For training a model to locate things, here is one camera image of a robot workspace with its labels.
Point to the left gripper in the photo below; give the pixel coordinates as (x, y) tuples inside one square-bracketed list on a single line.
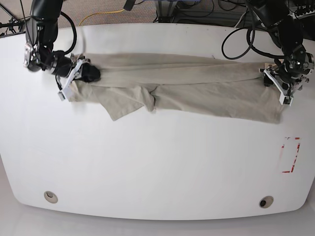
[(278, 77)]

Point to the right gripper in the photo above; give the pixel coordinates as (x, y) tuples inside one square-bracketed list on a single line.
[(67, 70)]

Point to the beige T-shirt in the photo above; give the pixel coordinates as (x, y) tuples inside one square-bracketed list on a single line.
[(200, 85)]

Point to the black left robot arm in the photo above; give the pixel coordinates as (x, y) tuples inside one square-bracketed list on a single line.
[(288, 72)]

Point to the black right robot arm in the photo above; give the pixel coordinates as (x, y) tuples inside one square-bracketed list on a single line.
[(41, 34)]

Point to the white power strip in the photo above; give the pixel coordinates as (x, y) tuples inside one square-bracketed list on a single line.
[(303, 11)]

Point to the black tripod stand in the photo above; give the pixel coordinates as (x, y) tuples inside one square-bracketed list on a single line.
[(14, 26)]

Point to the red tape rectangle marking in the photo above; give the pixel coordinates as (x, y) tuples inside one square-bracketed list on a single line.
[(289, 153)]

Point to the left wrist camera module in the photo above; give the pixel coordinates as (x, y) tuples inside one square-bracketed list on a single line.
[(285, 100)]

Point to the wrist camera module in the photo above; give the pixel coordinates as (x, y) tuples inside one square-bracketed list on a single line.
[(285, 100), (64, 94)]

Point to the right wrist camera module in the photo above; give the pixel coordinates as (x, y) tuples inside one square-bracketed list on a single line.
[(64, 94)]

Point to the right table cable grommet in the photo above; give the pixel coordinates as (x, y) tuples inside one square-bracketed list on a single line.
[(266, 202)]

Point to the table cable grommet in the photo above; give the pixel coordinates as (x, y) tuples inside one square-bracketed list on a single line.
[(266, 202), (50, 197)]

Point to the left table cable grommet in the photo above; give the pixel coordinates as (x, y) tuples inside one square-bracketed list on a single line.
[(50, 197)]

